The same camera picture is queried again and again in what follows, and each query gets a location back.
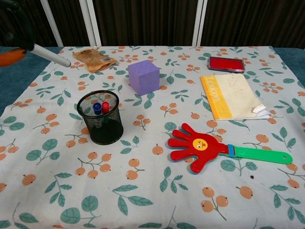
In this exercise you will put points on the black mesh pen holder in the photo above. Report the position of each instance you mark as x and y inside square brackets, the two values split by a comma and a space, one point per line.
[104, 131]

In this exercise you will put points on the white partition frame post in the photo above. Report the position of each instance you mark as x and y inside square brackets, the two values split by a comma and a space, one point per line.
[52, 23]
[199, 23]
[90, 23]

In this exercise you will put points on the white marker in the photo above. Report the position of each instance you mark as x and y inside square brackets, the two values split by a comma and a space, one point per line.
[51, 55]

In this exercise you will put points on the brown snack pouch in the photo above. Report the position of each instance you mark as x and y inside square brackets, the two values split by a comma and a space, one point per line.
[94, 59]

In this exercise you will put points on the red ink pad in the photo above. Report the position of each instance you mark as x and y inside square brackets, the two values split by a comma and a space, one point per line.
[226, 64]

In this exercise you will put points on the yellow cream notebook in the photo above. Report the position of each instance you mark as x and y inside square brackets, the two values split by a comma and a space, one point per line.
[228, 95]

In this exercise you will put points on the purple foam cube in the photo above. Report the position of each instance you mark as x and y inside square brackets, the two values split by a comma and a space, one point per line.
[144, 77]

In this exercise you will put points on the blue marker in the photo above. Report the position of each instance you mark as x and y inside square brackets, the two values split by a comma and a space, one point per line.
[96, 109]

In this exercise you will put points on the floral print tablecloth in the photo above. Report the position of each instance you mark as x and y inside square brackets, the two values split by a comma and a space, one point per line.
[152, 167]

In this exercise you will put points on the red hand clapper toy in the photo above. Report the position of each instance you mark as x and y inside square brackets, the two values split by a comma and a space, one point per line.
[202, 148]

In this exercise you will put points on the red marker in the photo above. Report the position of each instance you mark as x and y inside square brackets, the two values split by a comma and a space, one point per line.
[105, 107]

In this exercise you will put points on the black silver robot left hand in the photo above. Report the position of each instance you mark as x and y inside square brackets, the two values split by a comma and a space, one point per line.
[16, 33]

